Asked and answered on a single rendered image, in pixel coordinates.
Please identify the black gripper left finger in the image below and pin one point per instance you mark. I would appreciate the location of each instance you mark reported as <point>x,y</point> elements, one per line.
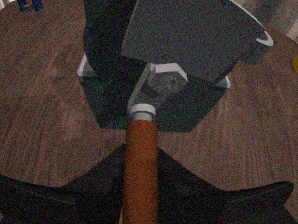
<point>93,198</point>

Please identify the small yellow block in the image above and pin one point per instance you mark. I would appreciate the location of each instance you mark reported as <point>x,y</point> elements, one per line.
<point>295,62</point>

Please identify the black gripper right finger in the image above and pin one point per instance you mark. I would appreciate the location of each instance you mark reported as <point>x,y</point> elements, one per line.
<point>184,198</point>

